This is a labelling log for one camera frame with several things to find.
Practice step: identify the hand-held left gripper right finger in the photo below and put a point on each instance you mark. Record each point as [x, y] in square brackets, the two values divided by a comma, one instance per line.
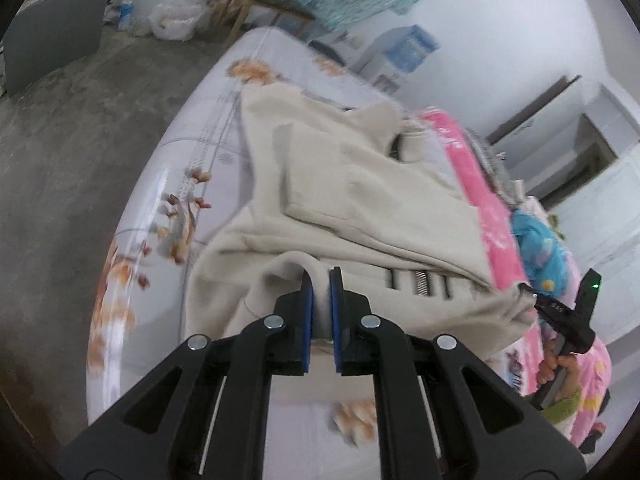
[334, 320]

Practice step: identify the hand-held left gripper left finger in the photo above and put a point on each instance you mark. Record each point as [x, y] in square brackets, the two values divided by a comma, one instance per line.
[308, 320]

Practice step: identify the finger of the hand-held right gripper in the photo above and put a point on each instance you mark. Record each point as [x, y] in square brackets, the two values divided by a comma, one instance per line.
[528, 294]

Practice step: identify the cream zip jacket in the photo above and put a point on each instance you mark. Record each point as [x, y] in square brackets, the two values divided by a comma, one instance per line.
[375, 200]

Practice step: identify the person's right forearm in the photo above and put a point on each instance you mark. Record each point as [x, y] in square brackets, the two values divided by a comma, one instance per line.
[562, 405]

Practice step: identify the person's right hand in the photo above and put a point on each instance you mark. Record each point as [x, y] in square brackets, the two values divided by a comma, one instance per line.
[550, 366]

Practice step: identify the blue cloth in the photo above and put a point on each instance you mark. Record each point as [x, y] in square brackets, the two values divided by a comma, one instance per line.
[537, 245]

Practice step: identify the pink cartoon quilt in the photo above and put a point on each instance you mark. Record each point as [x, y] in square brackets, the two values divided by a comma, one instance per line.
[595, 375]

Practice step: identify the grey-green patterned blanket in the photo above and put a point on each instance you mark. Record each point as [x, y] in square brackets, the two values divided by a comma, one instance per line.
[495, 160]

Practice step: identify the bed with floral sheet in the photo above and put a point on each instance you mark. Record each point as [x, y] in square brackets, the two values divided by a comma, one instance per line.
[200, 125]

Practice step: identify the white water dispenser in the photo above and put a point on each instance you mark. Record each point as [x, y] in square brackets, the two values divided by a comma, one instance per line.
[375, 67]

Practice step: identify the white plastic bag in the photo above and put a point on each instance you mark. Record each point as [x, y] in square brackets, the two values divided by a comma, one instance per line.
[172, 22]

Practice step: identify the blue packet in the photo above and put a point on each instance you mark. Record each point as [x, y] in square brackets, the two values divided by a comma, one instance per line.
[126, 14]

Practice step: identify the grey board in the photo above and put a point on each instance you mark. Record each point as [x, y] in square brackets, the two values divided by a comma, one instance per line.
[55, 35]

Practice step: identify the dark wooden door frame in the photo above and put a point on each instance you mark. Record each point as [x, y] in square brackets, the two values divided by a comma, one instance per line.
[540, 105]

